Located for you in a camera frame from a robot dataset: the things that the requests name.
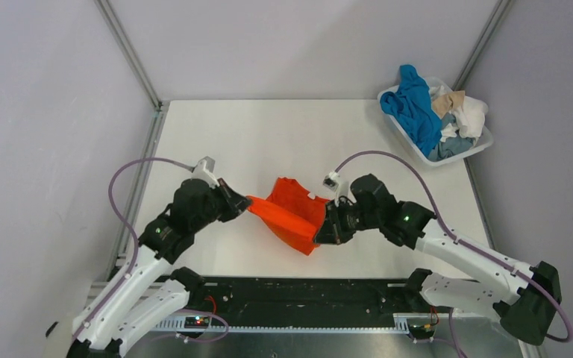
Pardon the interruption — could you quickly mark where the right controller board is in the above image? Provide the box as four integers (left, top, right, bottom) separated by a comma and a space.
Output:
407, 324, 438, 342

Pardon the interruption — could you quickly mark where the controller board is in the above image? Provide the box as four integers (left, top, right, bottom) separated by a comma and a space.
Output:
184, 315, 210, 330
407, 324, 438, 342

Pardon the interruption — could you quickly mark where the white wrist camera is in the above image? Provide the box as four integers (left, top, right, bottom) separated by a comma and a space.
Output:
191, 157, 219, 188
322, 172, 349, 206

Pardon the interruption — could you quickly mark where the grey-blue t shirt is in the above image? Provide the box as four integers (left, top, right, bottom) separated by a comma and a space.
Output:
428, 113, 477, 162

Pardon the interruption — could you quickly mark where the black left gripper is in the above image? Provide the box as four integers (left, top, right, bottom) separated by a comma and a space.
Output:
192, 177, 252, 231

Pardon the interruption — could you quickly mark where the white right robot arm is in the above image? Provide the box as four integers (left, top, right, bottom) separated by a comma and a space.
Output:
313, 172, 562, 346

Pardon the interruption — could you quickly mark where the orange t shirt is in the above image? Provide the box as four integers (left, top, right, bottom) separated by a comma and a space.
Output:
248, 178, 328, 256

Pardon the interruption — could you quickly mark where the aluminium frame rail right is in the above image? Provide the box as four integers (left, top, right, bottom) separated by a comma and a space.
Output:
451, 0, 549, 358

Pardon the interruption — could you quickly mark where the white t shirt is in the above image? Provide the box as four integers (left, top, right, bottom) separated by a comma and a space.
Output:
429, 86, 488, 139

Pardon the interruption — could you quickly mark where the beige t shirt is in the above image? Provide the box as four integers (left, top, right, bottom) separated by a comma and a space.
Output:
431, 90, 466, 119

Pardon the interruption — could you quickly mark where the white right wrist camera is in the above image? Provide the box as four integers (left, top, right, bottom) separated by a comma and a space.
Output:
322, 172, 349, 206

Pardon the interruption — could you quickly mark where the blue t shirt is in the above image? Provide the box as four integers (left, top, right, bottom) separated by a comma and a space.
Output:
379, 64, 442, 157

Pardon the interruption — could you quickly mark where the aluminium frame rail left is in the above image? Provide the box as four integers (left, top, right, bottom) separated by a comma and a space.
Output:
94, 1, 163, 279

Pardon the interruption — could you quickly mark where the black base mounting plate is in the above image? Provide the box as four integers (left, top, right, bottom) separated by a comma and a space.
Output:
187, 276, 431, 327

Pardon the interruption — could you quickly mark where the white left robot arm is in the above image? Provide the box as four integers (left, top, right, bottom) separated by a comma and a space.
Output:
66, 178, 251, 357

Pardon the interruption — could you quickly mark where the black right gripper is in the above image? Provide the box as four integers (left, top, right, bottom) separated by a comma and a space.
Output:
314, 197, 382, 245

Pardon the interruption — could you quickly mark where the left controller board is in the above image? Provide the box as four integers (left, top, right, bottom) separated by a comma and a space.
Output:
184, 315, 210, 330

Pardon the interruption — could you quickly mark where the white slotted cable duct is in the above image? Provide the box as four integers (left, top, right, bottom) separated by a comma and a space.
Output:
151, 316, 410, 334

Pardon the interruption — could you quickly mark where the aluminium frame rail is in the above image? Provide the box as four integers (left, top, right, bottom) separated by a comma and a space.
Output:
451, 0, 549, 358
94, 1, 163, 279

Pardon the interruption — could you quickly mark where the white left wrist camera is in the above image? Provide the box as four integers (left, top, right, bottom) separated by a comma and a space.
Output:
191, 157, 219, 188

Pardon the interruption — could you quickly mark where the white laundry basket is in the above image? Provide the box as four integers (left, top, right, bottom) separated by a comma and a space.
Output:
387, 96, 494, 168

